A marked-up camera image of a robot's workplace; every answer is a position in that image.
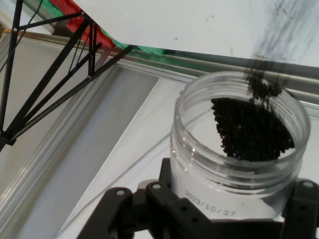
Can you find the clear plastic jar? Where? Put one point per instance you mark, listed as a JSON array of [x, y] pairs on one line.
[[189, 179]]

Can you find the black tripod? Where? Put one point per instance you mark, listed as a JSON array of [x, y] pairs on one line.
[[12, 53]]

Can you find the green foam block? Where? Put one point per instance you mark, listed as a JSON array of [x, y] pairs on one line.
[[48, 5], [152, 51], [112, 39]]

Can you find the aluminium wall rail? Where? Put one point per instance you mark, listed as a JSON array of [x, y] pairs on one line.
[[211, 66]]

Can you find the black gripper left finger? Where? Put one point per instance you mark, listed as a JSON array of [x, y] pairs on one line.
[[174, 211]]

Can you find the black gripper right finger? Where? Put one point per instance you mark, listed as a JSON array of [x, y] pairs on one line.
[[304, 211]]

